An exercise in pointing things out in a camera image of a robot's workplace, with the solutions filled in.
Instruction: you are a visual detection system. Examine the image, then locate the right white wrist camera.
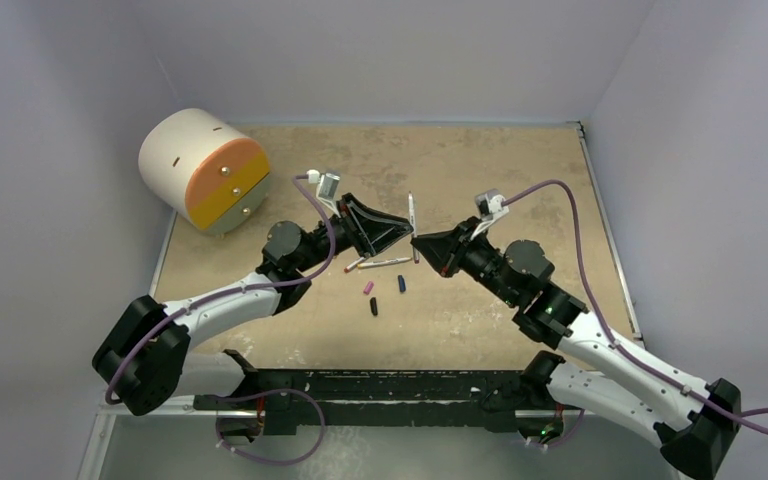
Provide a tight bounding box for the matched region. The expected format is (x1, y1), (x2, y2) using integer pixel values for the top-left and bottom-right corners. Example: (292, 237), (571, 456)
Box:
(470, 189), (510, 240)

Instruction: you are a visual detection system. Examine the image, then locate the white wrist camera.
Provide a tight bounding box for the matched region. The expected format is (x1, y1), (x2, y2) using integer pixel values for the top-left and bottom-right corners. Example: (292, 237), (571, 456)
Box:
(306, 169), (341, 214)
(470, 189), (510, 240)

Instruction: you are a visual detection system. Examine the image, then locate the aluminium table edge rail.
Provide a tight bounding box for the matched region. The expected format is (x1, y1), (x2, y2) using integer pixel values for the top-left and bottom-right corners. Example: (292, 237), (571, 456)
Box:
(573, 120), (644, 343)

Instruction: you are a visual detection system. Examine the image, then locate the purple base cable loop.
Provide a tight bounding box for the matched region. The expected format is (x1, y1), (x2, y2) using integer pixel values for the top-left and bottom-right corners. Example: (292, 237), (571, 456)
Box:
(214, 388), (327, 466)

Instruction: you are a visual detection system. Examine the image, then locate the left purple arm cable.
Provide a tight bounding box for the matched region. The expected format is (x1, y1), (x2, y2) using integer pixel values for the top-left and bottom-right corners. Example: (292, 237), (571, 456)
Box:
(104, 173), (338, 407)

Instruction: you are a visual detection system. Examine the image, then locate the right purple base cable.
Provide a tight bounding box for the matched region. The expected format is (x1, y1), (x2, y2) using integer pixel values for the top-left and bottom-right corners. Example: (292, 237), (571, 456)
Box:
(523, 400), (591, 452)

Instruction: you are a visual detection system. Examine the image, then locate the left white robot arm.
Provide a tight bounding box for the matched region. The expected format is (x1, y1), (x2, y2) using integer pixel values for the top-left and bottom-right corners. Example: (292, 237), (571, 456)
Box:
(91, 194), (414, 416)

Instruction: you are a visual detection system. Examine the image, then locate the pen with red tip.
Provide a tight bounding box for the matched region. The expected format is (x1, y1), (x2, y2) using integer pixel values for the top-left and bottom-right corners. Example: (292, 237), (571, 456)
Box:
(343, 257), (364, 273)

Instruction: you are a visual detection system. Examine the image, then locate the pen with orange tip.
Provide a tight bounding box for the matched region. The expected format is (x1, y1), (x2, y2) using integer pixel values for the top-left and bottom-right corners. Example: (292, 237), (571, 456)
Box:
(357, 257), (413, 269)

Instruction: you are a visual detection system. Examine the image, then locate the round white drawer cabinet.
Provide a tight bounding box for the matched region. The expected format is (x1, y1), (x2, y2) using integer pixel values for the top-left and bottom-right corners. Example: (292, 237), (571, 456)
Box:
(138, 108), (271, 235)

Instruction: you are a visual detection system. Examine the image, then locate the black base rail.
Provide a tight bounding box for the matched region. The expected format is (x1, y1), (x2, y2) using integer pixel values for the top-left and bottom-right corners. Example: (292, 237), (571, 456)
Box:
(194, 351), (577, 441)

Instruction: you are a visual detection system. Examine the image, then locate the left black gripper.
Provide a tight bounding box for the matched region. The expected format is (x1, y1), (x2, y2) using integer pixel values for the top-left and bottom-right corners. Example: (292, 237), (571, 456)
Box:
(295, 194), (412, 274)

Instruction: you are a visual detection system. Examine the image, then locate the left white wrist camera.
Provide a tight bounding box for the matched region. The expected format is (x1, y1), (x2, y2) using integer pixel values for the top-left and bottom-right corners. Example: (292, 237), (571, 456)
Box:
(306, 169), (341, 214)

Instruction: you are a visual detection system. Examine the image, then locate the pen with magenta end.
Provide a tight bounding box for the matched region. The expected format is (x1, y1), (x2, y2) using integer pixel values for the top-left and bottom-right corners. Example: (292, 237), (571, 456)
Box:
(407, 191), (420, 264)

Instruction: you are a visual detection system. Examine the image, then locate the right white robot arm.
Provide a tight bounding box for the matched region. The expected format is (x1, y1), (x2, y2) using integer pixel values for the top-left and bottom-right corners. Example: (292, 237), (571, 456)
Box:
(411, 217), (741, 479)

